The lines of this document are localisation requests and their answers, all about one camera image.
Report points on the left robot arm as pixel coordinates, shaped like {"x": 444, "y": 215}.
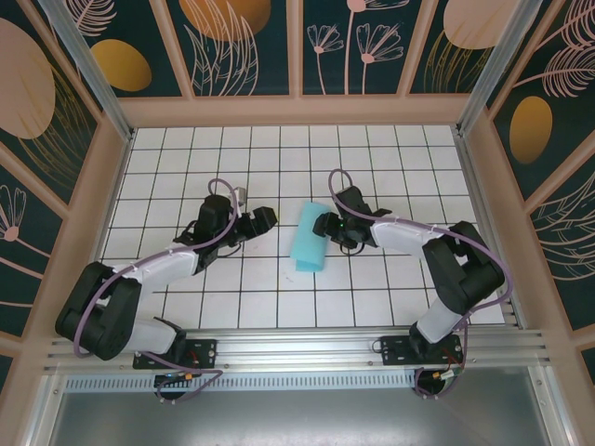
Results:
{"x": 107, "y": 306}

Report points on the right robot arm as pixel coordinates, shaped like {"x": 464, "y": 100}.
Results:
{"x": 465, "y": 274}

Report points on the grey metal sheet panel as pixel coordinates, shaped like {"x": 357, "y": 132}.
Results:
{"x": 297, "y": 423}

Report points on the aluminium side rail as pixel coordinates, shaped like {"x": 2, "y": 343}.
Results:
{"x": 100, "y": 232}
{"x": 483, "y": 223}

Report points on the long aluminium mounting rail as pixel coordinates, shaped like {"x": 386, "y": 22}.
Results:
{"x": 297, "y": 346}

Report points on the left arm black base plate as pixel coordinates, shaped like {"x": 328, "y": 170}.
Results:
{"x": 204, "y": 350}

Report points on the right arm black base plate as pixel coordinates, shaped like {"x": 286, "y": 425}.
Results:
{"x": 395, "y": 350}

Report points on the aluminium frame post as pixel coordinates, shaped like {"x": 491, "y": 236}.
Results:
{"x": 93, "y": 79}
{"x": 497, "y": 69}

